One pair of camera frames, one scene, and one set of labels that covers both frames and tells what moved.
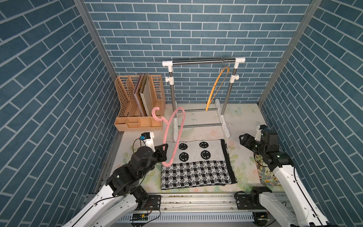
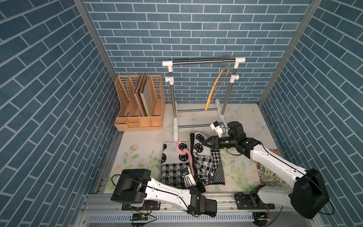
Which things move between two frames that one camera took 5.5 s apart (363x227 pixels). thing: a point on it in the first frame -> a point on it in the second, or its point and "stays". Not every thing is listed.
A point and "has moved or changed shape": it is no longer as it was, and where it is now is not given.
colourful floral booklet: (266, 176) stays
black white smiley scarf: (197, 163) has moved or changed shape
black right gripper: (246, 144) -> (214, 142)
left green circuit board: (140, 217) stays
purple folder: (137, 91) stays
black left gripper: (162, 152) -> (200, 187)
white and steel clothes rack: (220, 114) stays
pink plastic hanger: (168, 122) -> (189, 152)
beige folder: (145, 94) stays
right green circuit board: (261, 216) stays
